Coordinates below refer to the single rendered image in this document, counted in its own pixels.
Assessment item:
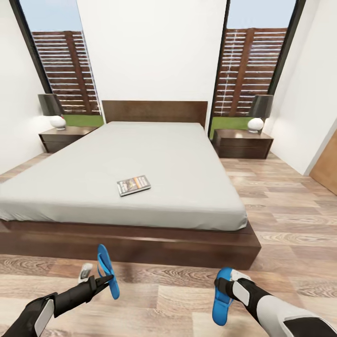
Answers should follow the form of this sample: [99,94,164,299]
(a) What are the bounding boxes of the hardback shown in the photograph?
[117,175,151,196]

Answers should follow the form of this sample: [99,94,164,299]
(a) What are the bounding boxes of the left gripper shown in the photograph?
[69,274,115,310]

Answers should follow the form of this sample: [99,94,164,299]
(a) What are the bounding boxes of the sandal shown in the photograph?
[212,267,233,326]
[97,244,119,300]

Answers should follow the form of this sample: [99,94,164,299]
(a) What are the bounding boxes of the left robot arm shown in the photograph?
[1,263,115,337]

